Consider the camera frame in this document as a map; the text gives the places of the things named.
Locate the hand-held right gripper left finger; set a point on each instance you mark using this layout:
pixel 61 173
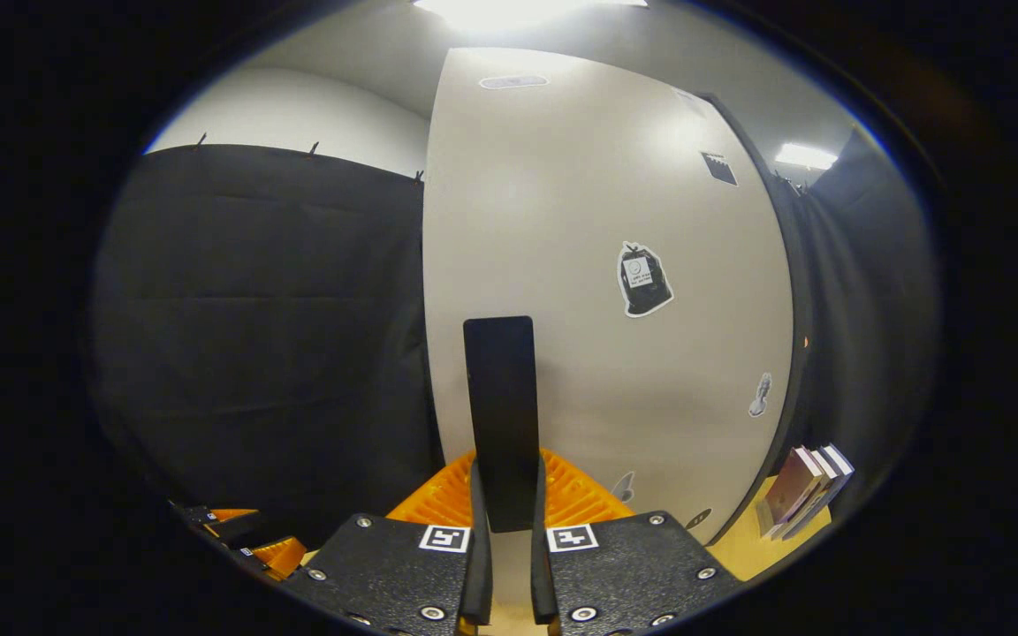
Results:
pixel 403 565

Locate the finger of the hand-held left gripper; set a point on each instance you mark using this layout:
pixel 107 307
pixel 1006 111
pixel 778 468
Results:
pixel 226 521
pixel 275 556

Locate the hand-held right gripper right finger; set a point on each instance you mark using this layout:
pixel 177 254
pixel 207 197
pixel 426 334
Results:
pixel 633 565

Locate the grey cabinet door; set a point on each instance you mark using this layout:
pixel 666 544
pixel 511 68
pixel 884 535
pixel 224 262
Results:
pixel 580 177

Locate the brown hardcover book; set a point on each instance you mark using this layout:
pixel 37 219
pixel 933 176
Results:
pixel 787 490

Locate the black backdrop cloth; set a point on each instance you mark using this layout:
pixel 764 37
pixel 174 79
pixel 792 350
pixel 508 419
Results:
pixel 253 336

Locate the white spine book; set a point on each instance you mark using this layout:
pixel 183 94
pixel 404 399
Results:
pixel 823 481

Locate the small ceiling light panel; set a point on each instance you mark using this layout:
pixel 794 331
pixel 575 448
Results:
pixel 805 156

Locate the large ceiling light panel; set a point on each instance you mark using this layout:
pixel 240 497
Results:
pixel 518 11

